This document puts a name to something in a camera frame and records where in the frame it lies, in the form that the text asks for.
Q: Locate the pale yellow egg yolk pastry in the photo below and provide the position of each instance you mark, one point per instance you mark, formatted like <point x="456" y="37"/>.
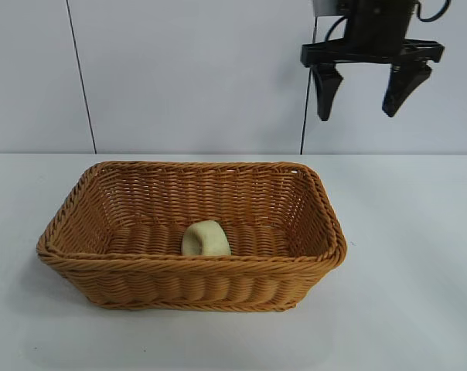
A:
<point x="210" y="239"/>

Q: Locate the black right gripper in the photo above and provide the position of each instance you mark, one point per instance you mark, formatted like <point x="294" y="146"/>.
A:
<point x="372" y="31"/>

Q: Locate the woven tan wicker basket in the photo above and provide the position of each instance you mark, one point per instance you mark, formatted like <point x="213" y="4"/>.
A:
<point x="195" y="282"/>

